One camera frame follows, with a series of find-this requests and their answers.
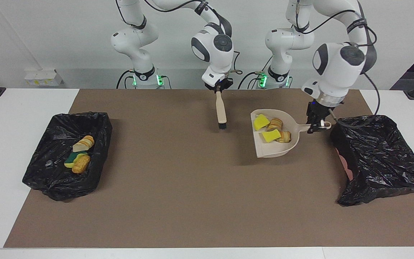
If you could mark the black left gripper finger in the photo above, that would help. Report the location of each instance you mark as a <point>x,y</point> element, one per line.
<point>319,123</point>
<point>311,125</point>

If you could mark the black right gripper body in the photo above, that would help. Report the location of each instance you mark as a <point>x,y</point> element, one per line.
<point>219,85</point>

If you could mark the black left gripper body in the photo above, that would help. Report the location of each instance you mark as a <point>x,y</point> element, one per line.
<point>318,110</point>

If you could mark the beige hand brush black bristles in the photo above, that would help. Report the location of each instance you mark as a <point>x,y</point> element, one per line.
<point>221,108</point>

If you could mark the striped croissant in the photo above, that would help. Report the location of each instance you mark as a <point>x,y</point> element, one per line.
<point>275,124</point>
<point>284,137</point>

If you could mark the yellow sponge wedge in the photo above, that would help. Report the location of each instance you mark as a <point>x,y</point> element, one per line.
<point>271,136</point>

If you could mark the beige plastic dustpan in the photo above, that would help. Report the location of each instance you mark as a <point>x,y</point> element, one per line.
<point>275,149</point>

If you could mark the thick yellow sponge piece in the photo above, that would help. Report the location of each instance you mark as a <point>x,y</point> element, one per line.
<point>261,122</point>

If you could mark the pale bread chunk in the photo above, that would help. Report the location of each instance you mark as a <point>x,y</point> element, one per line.
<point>83,144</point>

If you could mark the brown corn cob bread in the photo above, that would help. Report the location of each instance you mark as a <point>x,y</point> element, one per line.
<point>81,164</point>

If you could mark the yellow sponge piece green backing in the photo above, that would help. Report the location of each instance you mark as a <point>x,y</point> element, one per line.
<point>71,160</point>

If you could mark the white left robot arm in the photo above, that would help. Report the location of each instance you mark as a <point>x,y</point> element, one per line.
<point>336,68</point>

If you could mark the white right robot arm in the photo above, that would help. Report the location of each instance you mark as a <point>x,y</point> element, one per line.
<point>214,50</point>

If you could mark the pink plastic bin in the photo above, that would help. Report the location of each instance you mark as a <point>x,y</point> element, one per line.
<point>345,165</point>

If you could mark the black trash bag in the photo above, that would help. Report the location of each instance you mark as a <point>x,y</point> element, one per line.
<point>379,158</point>
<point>49,180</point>

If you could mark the brown paper table mat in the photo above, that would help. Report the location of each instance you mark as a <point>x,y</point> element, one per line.
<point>174,216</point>

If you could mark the white wall socket box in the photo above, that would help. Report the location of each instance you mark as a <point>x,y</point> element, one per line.
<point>41,77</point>

